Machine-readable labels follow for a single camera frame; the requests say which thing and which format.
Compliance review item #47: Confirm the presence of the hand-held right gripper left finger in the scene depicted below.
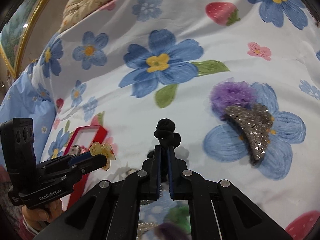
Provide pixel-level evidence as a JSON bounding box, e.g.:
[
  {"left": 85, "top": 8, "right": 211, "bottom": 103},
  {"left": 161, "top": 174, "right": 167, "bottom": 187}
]
[{"left": 32, "top": 145, "right": 163, "bottom": 240}]

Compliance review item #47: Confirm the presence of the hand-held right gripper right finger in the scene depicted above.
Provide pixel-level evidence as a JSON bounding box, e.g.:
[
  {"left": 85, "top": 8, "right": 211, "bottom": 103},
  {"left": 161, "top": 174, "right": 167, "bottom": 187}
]
[{"left": 167, "top": 145, "right": 297, "bottom": 240}]

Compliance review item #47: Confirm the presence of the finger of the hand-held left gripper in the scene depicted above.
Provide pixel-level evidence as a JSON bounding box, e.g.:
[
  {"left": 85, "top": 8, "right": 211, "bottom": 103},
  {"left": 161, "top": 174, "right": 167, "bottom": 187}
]
[
  {"left": 71, "top": 154, "right": 107, "bottom": 178},
  {"left": 37, "top": 152, "right": 92, "bottom": 172}
]

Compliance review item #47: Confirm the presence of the yellow flower hair clip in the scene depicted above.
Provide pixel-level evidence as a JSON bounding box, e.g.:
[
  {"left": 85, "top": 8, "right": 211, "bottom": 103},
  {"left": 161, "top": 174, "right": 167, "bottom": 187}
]
[{"left": 89, "top": 142, "right": 117, "bottom": 172}]

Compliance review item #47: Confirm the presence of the red jewelry box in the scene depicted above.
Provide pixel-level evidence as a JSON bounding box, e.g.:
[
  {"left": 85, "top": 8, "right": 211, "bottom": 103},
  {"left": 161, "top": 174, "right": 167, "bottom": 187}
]
[{"left": 60, "top": 125, "right": 108, "bottom": 209}]

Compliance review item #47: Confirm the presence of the black scrunchie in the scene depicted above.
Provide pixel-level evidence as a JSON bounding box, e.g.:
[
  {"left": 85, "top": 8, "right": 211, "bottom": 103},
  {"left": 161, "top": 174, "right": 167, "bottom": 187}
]
[{"left": 147, "top": 118, "right": 182, "bottom": 183}]

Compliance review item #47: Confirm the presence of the person's left hand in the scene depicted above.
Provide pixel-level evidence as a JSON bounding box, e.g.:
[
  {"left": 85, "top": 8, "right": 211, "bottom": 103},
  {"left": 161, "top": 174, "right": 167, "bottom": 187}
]
[{"left": 21, "top": 200, "right": 65, "bottom": 232}]

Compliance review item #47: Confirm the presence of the wristwatch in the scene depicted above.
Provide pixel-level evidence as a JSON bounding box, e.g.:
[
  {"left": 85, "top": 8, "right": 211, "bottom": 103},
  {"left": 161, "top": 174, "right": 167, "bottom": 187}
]
[{"left": 69, "top": 145, "right": 84, "bottom": 156}]

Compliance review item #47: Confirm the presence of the light blue pillow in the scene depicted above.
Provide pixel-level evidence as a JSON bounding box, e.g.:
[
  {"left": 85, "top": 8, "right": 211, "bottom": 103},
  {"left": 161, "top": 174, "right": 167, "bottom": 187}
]
[{"left": 0, "top": 71, "right": 57, "bottom": 155}]

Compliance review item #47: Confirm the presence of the glitter hair claw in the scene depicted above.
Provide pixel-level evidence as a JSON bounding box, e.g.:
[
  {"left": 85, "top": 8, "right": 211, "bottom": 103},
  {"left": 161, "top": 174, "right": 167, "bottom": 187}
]
[{"left": 221, "top": 104, "right": 274, "bottom": 167}]

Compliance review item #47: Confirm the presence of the gold framed painting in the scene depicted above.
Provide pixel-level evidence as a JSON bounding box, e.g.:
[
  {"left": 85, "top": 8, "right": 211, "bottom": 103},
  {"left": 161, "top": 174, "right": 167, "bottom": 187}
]
[{"left": 0, "top": 0, "right": 65, "bottom": 79}]

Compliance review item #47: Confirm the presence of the floral bed sheet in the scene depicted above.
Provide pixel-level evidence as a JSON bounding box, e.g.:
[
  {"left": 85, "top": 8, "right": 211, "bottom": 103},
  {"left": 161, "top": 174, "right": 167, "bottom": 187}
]
[{"left": 15, "top": 0, "right": 320, "bottom": 240}]

